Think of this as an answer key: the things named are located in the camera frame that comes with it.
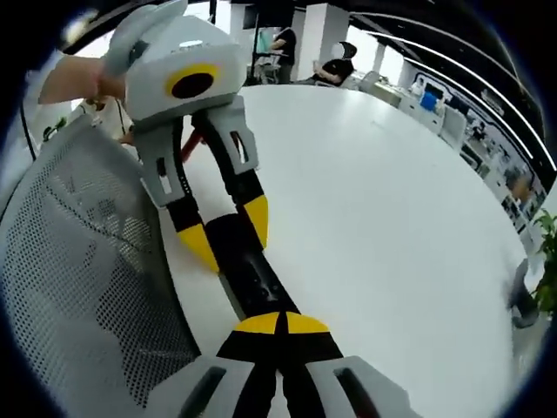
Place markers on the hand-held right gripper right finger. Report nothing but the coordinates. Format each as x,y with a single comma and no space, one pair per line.
322,379

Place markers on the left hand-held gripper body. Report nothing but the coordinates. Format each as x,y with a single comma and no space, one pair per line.
174,56

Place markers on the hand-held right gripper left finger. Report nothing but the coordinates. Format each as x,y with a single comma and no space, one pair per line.
243,374

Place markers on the black remote control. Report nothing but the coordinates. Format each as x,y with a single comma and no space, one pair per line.
248,265

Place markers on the person's left hand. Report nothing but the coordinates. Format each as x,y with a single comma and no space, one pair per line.
112,85

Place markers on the red rod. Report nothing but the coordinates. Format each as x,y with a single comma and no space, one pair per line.
191,147

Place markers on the black light stand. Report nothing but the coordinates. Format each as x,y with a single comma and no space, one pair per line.
254,39

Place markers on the small green plant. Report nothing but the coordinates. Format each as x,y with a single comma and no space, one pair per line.
54,128

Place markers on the grey mesh office chair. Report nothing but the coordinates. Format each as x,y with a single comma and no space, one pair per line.
78,270

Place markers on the white office chair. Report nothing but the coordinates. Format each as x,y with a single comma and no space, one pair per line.
369,80

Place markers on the blue box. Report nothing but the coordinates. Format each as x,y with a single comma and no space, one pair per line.
430,96

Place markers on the black headset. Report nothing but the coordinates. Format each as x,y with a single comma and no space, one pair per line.
522,296

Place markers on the green potted plant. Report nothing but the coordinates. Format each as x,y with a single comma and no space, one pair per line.
549,261

